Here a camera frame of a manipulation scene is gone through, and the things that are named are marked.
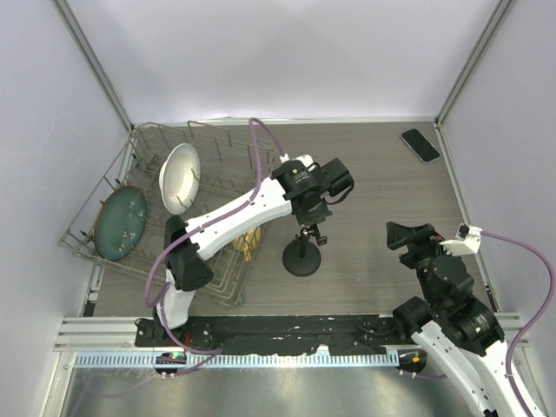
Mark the black phone stand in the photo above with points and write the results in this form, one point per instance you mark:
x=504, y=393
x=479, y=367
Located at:
x=302, y=257

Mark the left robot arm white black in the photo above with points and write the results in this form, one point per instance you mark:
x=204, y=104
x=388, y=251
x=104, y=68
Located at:
x=300, y=187

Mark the black smartphone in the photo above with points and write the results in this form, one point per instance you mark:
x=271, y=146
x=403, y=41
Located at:
x=421, y=147

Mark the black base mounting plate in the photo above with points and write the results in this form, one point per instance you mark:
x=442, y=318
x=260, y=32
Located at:
x=292, y=335

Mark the teal plate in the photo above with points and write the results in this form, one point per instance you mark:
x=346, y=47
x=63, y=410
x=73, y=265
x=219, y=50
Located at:
x=120, y=223

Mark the white plate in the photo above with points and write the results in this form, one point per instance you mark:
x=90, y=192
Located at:
x=179, y=179

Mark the white slotted cable duct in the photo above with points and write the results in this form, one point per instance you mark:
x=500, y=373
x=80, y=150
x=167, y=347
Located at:
x=321, y=358

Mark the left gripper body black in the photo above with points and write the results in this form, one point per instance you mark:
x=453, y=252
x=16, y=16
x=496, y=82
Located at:
x=315, y=215

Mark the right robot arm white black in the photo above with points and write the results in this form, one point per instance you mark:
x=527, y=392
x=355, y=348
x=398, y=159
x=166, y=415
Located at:
x=459, y=332

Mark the grey wire dish rack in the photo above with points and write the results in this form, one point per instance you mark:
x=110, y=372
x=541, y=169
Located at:
x=217, y=187

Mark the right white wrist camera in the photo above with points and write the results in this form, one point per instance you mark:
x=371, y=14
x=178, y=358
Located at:
x=466, y=241

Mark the yellow cup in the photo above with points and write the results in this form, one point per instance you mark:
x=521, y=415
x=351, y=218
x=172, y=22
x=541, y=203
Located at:
x=248, y=243

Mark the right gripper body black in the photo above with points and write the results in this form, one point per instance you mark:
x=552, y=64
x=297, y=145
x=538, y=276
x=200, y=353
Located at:
x=420, y=255

